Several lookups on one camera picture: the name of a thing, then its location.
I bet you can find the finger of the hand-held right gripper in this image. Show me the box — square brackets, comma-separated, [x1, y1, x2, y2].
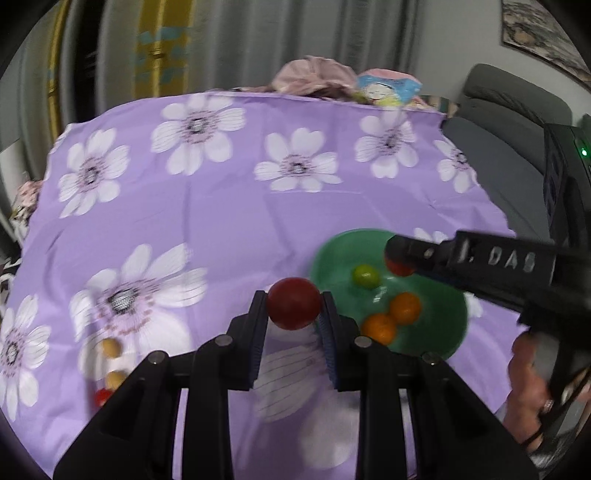
[384, 233, 459, 289]

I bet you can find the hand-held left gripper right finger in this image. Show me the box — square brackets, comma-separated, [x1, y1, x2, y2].
[320, 290, 539, 480]

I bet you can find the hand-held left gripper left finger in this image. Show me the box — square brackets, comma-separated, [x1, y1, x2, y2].
[53, 290, 269, 480]

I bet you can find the dark red tomato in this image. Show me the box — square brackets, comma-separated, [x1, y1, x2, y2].
[268, 277, 322, 330]

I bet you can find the orange mandarin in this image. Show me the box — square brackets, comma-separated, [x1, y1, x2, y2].
[360, 313, 398, 346]
[389, 292, 422, 326]

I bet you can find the green jujube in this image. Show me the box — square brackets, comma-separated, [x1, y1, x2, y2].
[353, 264, 380, 289]

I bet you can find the green plastic bowl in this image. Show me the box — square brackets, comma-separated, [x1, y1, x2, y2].
[308, 228, 471, 361]

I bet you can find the person's right hand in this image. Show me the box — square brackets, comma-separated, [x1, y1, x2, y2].
[501, 330, 561, 446]

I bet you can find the grey sofa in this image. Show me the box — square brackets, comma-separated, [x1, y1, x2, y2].
[441, 64, 575, 241]

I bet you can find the purple floral cloth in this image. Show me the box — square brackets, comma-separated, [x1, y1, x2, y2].
[0, 90, 515, 476]

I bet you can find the cartoon printed pillow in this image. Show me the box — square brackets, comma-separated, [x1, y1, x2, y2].
[355, 68, 423, 109]

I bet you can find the crumpled pink cloth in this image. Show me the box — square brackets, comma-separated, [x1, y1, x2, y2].
[270, 55, 358, 100]

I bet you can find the black white patterned cloth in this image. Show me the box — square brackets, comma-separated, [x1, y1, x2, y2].
[0, 258, 19, 317]

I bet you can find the pink patterned cloth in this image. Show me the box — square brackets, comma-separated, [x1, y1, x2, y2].
[9, 180, 44, 241]

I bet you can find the yellow patterned panel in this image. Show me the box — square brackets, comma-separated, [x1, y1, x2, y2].
[134, 0, 195, 97]

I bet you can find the gold pipe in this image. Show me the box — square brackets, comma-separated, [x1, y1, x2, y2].
[48, 0, 70, 134]

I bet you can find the framed wall picture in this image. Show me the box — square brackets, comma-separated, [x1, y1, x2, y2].
[501, 0, 591, 81]

